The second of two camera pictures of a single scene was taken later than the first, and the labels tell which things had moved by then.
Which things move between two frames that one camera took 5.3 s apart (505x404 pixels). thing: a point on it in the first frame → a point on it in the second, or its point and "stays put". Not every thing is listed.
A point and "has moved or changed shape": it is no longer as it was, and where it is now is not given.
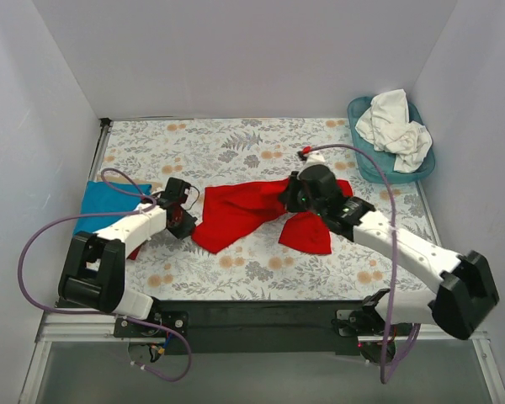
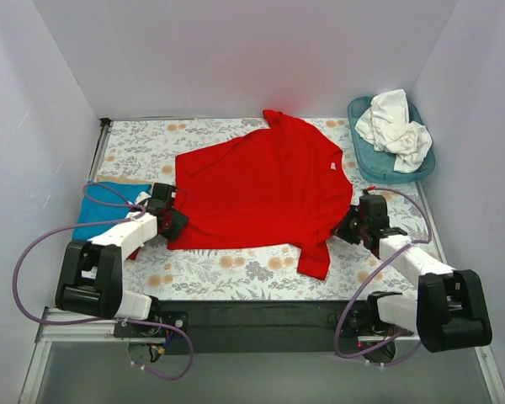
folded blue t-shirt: x=99 y=197 stays put
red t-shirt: x=226 y=209 has moved or changed shape
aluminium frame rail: x=56 y=326 stays put
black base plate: x=247 y=326 stays put
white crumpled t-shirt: x=389 y=127 stays put
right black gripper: x=289 y=193 → x=345 y=226
